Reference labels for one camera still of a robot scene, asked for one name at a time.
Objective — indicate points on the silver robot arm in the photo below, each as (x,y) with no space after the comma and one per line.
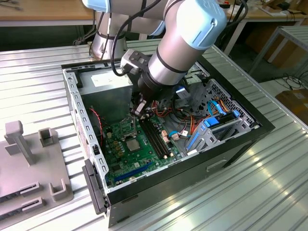
(183,41)

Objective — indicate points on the blue expansion slot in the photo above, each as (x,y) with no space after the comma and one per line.
(132,172)

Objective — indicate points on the black PC case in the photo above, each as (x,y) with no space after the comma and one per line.
(173,178)

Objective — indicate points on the blue cage latch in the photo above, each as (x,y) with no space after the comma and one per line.
(235,114)

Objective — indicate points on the grey metal slat table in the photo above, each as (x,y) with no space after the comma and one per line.
(297,33)

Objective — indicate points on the green motherboard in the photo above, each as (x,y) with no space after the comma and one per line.
(138,160)

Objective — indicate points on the grey power supply unit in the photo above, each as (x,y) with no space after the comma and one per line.
(106,103)

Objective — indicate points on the grey optical drive cage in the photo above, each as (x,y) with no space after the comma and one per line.
(201,77)

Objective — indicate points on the brown cardboard box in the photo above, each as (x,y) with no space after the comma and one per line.
(293,103)
(288,55)

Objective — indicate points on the grey parts rack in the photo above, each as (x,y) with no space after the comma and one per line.
(36,168)

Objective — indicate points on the CPU socket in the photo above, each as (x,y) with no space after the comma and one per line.
(128,138)

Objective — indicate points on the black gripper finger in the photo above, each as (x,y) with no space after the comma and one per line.
(139,108)

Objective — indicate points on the blue plastic rail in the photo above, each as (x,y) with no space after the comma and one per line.
(192,142)

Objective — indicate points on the grey hard disk cage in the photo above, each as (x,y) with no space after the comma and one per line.
(216,138)

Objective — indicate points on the black tripod stand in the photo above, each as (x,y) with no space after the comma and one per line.
(234,19)

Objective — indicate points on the long wooden desk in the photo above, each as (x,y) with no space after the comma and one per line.
(43,10)

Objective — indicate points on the metal locking lever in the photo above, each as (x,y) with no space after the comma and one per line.
(137,128)

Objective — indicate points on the silver CPU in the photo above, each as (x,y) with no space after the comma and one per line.
(133,145)

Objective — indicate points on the blue plastic drive bracket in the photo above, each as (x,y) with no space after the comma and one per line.
(211,122)

